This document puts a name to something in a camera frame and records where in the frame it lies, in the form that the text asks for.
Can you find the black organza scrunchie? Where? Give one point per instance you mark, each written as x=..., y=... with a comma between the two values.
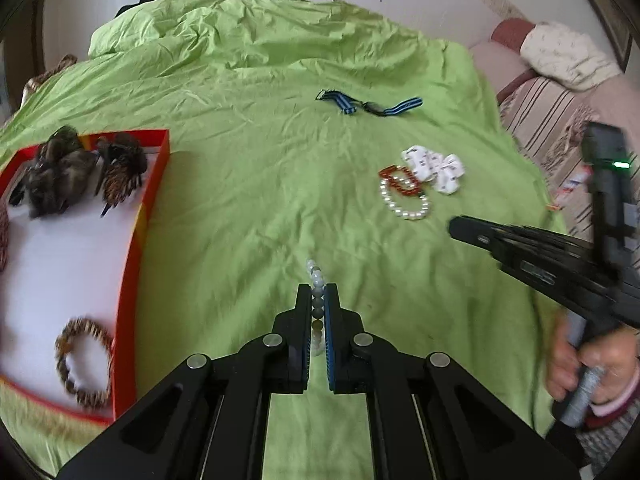
x=62, y=145

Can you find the person's right forearm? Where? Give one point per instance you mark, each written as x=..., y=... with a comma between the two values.
x=612, y=430

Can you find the grey organza scrunchie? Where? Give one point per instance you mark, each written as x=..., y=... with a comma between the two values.
x=55, y=185

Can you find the dark wooden frame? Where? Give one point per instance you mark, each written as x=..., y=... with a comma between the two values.
x=607, y=15

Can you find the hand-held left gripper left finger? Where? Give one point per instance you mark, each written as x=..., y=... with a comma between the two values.
x=303, y=330

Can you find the white floral pillow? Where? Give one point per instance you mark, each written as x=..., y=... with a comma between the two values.
x=565, y=55

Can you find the green blanket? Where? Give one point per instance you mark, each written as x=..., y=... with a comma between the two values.
x=250, y=160

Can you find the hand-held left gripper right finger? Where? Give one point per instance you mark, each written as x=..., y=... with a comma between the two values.
x=329, y=345

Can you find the black hair claw clip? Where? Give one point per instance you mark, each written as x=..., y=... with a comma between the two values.
x=120, y=175

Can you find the small red white packet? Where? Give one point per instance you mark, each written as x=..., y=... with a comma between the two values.
x=575, y=182

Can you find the person's right hand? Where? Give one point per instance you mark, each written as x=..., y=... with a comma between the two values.
x=605, y=365

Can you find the leopard print scrunchie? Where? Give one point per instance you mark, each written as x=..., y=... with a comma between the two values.
x=61, y=360

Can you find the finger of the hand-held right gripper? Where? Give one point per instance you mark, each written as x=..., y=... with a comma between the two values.
x=475, y=232

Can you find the red box with white inside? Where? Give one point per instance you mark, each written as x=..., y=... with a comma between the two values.
x=65, y=270

